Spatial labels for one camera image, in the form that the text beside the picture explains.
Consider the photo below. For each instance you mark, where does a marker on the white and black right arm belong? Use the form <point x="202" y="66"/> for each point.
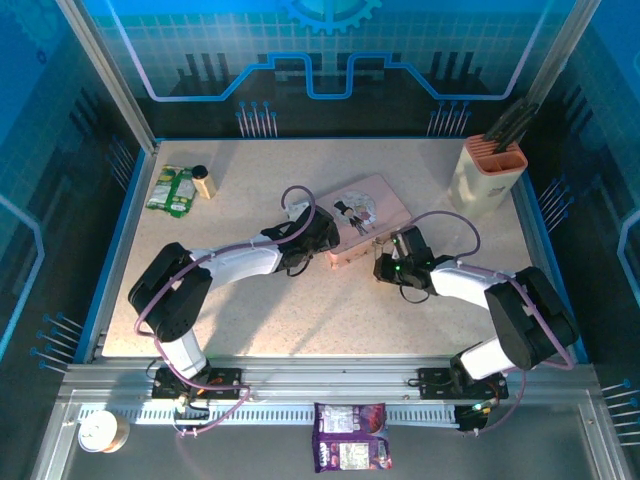
<point x="465" y="282"/>

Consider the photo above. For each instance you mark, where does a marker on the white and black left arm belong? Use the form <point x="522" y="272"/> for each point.
<point x="240" y="260"/>

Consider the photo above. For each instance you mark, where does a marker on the pink wedding cartoon tin box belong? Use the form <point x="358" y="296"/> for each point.
<point x="380" y="200"/>

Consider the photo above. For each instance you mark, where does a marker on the beige knife block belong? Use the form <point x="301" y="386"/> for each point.
<point x="475" y="185"/>

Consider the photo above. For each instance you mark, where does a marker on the spice jar with black lid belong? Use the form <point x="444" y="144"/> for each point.
<point x="205" y="186"/>

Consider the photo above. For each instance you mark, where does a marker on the green snack bag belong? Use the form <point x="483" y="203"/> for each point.
<point x="172" y="195"/>

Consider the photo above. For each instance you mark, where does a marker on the black controller box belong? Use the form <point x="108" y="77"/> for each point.
<point x="470" y="417"/>

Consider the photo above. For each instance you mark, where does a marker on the purple snack bag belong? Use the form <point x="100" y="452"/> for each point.
<point x="350" y="440"/>

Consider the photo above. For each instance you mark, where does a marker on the gold metal can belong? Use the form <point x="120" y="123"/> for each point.
<point x="102" y="432"/>

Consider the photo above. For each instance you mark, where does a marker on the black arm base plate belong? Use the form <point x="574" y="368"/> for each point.
<point x="225" y="380"/>
<point x="435" y="382"/>

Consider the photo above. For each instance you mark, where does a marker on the blue table edge rail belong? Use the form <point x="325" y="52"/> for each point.
<point x="539" y="235"/>
<point x="117" y="250"/>

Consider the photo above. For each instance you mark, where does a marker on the aluminium front rail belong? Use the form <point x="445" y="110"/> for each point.
<point x="325" y="377"/>

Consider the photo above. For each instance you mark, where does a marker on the aluminium frame post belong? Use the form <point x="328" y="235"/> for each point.
<point x="110" y="80"/>

